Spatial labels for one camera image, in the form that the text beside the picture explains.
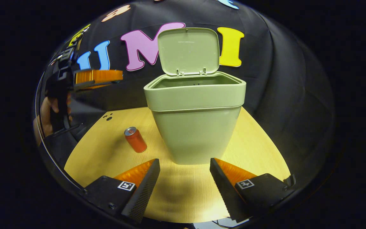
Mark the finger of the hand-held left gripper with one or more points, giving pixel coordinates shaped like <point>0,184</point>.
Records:
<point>98,76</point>

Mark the wooden desktop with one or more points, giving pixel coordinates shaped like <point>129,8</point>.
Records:
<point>186,190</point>

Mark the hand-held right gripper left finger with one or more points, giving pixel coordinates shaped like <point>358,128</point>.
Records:
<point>145,190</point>

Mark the pale green desktop garbage bin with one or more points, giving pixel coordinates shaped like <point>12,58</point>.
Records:
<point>195,133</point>

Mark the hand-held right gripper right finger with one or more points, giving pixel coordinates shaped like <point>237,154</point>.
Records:
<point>226,190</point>

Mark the red pop can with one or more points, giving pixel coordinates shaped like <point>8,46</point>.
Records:
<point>136,141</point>

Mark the black backdrop cloth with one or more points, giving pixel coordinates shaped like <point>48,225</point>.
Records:
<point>281,79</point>

